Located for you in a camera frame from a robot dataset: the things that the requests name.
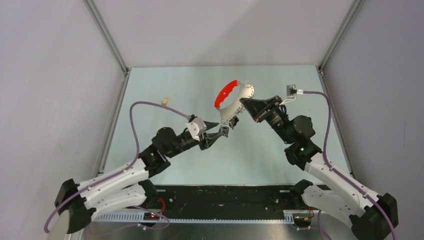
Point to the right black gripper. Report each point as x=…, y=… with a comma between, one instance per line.
x=258, y=109

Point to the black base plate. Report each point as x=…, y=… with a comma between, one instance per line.
x=227, y=202

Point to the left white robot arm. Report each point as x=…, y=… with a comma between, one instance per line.
x=129, y=185

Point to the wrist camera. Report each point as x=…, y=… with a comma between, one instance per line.
x=196, y=127
x=291, y=93

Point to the aluminium corner post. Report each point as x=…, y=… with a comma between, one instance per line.
x=340, y=33
x=107, y=36

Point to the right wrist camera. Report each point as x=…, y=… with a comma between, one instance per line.
x=291, y=93

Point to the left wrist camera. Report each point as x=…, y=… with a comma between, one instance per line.
x=196, y=127

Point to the left aluminium corner post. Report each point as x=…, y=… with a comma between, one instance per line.
x=107, y=36

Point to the black key tag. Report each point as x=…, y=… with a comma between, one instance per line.
x=233, y=122

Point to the steel key holder red handle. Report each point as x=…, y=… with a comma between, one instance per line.
x=227, y=102

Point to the right aluminium corner post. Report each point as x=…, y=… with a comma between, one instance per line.
x=340, y=33

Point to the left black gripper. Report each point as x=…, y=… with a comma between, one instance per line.
x=208, y=140

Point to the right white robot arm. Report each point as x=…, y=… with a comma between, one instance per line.
x=369, y=215

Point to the grey cable duct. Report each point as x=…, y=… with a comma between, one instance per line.
x=147, y=217

